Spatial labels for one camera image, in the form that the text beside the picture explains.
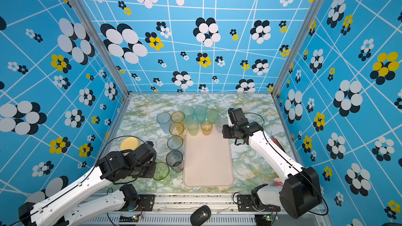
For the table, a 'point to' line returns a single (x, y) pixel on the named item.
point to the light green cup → (212, 115)
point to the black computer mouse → (201, 215)
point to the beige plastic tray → (207, 159)
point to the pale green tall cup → (192, 126)
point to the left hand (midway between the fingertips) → (157, 170)
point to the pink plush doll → (278, 181)
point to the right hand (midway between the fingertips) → (226, 130)
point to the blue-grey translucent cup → (164, 119)
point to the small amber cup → (206, 126)
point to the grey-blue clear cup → (175, 142)
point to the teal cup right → (200, 113)
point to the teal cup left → (189, 111)
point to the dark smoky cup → (174, 159)
